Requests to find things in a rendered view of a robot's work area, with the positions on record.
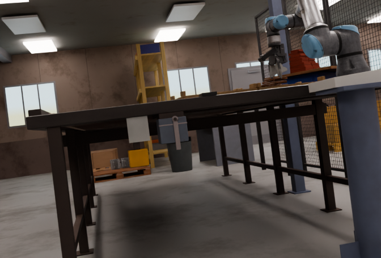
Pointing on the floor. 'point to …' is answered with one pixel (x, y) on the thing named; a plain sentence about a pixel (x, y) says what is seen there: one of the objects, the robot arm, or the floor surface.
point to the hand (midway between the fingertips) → (275, 78)
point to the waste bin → (180, 156)
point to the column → (362, 165)
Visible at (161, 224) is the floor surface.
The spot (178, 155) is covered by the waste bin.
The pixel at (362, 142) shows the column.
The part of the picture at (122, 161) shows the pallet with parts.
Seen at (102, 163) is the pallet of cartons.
